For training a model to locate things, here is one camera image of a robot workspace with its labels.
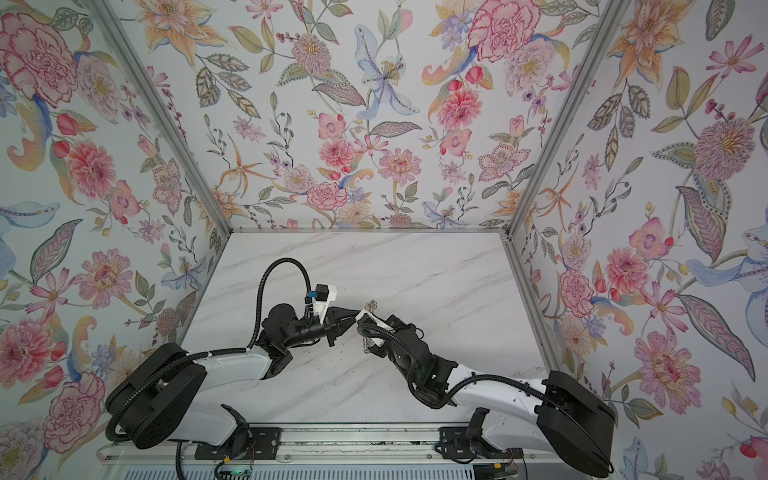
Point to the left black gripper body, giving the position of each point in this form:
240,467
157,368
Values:
327,324

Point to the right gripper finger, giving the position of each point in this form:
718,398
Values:
369,329
369,345

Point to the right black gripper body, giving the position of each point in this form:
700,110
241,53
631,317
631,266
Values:
387,328

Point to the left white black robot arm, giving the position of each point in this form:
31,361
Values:
176,395

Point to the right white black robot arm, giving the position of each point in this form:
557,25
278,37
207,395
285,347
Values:
555,414

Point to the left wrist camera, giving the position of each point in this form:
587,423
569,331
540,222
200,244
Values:
321,299

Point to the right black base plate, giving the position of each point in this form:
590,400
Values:
455,443

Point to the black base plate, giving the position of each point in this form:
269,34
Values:
455,443
260,443

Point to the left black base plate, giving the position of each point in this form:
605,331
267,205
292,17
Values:
260,443

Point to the aluminium mounting rail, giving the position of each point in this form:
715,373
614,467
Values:
403,443

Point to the left aluminium corner post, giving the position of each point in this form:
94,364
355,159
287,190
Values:
105,18

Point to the aluminium corner post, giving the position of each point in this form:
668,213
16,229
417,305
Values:
105,18
602,32

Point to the right aluminium corner post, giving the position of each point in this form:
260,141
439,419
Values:
602,32

